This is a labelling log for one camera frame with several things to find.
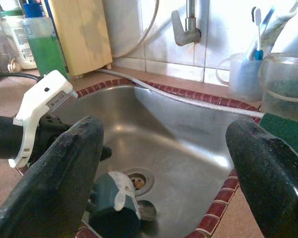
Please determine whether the grey white flexible hose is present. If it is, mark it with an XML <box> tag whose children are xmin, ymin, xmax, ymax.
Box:
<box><xmin>96</xmin><ymin>0</ymin><xmax>265</xmax><ymax>119</ymax></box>

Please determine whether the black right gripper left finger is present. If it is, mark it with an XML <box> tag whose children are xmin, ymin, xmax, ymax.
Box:
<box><xmin>0</xmin><ymin>115</ymin><xmax>105</xmax><ymax>238</ymax></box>

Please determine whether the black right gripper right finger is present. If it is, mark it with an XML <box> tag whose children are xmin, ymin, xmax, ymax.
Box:
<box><xmin>225</xmin><ymin>120</ymin><xmax>298</xmax><ymax>238</ymax></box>

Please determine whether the clear plastic mug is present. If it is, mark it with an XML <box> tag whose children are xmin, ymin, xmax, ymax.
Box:
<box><xmin>216</xmin><ymin>53</ymin><xmax>264</xmax><ymax>102</ymax></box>

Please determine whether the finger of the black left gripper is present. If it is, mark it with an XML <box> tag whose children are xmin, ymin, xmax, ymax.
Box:
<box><xmin>100</xmin><ymin>146</ymin><xmax>112</xmax><ymax>162</ymax></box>

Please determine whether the clear plastic bucket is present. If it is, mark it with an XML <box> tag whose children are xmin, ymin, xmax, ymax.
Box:
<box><xmin>259</xmin><ymin>53</ymin><xmax>298</xmax><ymax>122</ymax></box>

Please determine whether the grey wall tap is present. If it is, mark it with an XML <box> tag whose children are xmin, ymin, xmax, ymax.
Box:
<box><xmin>171</xmin><ymin>0</ymin><xmax>202</xmax><ymax>47</ymax></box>

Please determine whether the stainless steel sink basin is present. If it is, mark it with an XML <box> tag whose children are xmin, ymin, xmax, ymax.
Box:
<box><xmin>49</xmin><ymin>84</ymin><xmax>261</xmax><ymax>238</ymax></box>

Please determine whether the white labelled bottle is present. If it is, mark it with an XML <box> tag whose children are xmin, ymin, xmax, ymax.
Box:
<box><xmin>0</xmin><ymin>14</ymin><xmax>38</xmax><ymax>70</ymax></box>

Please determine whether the white toothpaste tube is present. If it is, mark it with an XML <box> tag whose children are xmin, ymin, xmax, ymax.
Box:
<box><xmin>262</xmin><ymin>0</ymin><xmax>298</xmax><ymax>50</ymax></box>

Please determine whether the green scouring pad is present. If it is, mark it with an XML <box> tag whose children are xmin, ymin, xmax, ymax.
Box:
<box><xmin>268</xmin><ymin>76</ymin><xmax>298</xmax><ymax>112</ymax></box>

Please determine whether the light wooden countertop rack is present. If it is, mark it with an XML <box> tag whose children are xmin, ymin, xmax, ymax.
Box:
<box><xmin>47</xmin><ymin>0</ymin><xmax>114</xmax><ymax>77</ymax></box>

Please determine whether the dark blue cup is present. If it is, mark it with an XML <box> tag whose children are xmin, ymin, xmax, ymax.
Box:
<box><xmin>88</xmin><ymin>171</ymin><xmax>142</xmax><ymax>238</ymax></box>

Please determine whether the green liquid plastic bottle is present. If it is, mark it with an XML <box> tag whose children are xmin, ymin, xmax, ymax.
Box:
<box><xmin>21</xmin><ymin>0</ymin><xmax>69</xmax><ymax>79</ymax></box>

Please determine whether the green yellow sponge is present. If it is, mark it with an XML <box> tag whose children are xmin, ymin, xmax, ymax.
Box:
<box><xmin>259</xmin><ymin>113</ymin><xmax>298</xmax><ymax>162</ymax></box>

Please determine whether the white head toothbrush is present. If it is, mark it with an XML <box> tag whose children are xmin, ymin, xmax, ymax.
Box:
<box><xmin>253</xmin><ymin>7</ymin><xmax>264</xmax><ymax>60</ymax></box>

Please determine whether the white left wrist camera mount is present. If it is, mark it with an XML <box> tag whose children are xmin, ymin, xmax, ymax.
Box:
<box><xmin>8</xmin><ymin>70</ymin><xmax>79</xmax><ymax>169</ymax></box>

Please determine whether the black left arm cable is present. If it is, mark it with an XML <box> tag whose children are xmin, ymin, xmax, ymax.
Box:
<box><xmin>0</xmin><ymin>71</ymin><xmax>42</xmax><ymax>84</ymax></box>

